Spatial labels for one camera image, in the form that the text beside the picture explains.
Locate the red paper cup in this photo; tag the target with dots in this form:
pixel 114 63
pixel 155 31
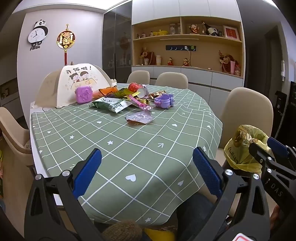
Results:
pixel 135 87

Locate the red framed picture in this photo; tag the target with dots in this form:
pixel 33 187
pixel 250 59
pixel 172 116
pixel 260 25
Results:
pixel 230 32

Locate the wooden wall shelf cabinet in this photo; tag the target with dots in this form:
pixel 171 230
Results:
pixel 208 58

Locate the yellow cloth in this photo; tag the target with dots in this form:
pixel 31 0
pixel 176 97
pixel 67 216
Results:
pixel 159 235

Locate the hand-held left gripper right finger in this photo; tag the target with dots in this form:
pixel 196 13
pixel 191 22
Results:
pixel 208 171

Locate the black socket rail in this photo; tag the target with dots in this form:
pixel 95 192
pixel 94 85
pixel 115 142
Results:
pixel 175 48

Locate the cream cartoon tote bag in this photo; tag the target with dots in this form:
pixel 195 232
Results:
pixel 67 78

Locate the lavender plastic toy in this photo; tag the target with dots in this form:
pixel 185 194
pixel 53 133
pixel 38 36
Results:
pixel 163 100

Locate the large red robed figurine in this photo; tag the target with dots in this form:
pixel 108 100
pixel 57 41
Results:
pixel 148 56

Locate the green white snack packet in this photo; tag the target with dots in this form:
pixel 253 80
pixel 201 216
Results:
pixel 108 105

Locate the purple square toy case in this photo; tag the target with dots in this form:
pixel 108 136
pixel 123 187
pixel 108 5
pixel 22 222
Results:
pixel 83 94

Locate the white cup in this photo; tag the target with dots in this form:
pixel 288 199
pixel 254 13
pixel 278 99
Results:
pixel 158 60

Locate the gold red seated figurine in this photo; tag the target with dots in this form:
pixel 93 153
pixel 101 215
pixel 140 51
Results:
pixel 194 29

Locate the small red figurine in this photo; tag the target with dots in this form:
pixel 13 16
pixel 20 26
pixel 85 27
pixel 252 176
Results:
pixel 186 62
pixel 170 61

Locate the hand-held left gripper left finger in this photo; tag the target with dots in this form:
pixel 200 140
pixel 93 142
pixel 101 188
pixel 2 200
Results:
pixel 89 169

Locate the brown fuzzy cloth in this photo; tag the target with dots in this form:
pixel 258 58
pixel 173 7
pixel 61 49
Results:
pixel 122 230

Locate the pink plastic toy spoon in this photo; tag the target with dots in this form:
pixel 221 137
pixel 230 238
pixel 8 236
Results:
pixel 141 104

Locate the clear plastic blister pack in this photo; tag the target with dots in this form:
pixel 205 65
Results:
pixel 140 117

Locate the person's right hand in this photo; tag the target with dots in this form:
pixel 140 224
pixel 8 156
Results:
pixel 277 214

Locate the yellow plastic bag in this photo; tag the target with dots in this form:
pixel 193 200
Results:
pixel 242 153

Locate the panda figurine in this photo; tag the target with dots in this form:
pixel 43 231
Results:
pixel 212 31

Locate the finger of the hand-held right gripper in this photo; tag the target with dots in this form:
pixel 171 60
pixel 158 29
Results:
pixel 259 150
pixel 277 144

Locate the round gold red wall ornament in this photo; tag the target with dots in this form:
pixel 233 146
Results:
pixel 66 40

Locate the panda wall clock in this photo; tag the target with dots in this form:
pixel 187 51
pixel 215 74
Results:
pixel 38 34

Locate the dark olive gold wrapper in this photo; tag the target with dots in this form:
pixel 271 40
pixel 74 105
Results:
pixel 122 93

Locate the red gold snack bag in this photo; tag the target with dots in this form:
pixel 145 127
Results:
pixel 157 95

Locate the beige chair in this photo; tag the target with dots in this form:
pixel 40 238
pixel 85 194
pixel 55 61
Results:
pixel 13 134
pixel 138 77
pixel 171 80
pixel 245 106

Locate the green checked tablecloth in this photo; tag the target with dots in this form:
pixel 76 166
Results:
pixel 129 150

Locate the glass jar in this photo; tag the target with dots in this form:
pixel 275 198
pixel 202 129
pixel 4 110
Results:
pixel 172 29

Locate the black appliance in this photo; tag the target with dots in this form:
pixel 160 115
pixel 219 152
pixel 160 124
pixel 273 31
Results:
pixel 281 102

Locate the dark glass door cabinet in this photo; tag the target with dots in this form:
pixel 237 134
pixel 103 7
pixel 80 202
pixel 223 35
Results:
pixel 115 34

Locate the orange snack wrapper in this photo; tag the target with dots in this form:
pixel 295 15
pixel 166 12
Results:
pixel 107 91

